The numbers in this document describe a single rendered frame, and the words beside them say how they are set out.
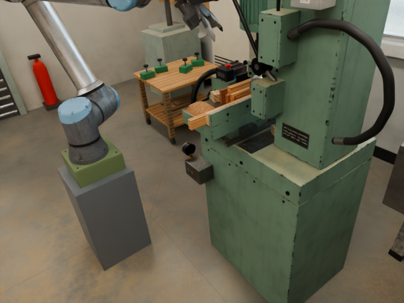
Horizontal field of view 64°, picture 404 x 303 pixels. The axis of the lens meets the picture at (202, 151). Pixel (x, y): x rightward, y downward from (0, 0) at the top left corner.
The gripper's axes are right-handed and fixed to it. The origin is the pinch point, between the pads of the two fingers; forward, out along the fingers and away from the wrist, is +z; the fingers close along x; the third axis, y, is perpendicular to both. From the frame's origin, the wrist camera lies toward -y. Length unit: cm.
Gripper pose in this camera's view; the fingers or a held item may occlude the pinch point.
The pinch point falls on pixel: (220, 35)
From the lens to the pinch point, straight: 134.3
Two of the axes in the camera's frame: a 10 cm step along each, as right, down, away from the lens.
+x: -2.5, 5.5, -7.9
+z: 6.2, 7.2, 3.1
